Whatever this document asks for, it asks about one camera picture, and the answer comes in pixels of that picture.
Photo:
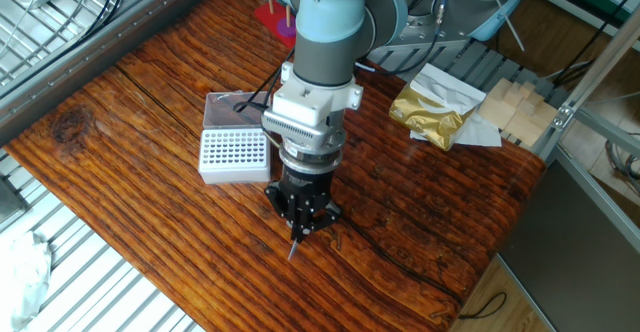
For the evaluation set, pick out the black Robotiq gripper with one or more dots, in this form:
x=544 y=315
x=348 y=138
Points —
x=306 y=189

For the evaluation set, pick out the silver UR5 robot arm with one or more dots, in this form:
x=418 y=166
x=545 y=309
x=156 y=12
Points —
x=325 y=52

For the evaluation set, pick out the white pipette tip holder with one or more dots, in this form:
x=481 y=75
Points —
x=232 y=169

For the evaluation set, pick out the clear plastic holder lid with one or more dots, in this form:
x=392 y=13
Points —
x=220 y=114

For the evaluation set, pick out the gold foil bag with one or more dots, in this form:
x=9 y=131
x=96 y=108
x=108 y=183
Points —
x=425 y=117

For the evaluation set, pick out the wooden block stack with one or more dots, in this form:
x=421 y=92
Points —
x=520 y=117

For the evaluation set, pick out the grey floor panel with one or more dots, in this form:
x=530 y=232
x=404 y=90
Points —
x=575 y=252

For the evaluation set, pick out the white crumpled cloth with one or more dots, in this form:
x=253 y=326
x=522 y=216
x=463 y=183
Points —
x=22 y=282

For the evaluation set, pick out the dark grey metal plate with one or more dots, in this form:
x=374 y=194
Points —
x=10 y=202

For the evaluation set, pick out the grey metal rail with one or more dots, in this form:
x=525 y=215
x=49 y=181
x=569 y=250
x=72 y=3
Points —
x=75 y=67

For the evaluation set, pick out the aluminium frame post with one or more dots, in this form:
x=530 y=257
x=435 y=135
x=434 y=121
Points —
x=600 y=57

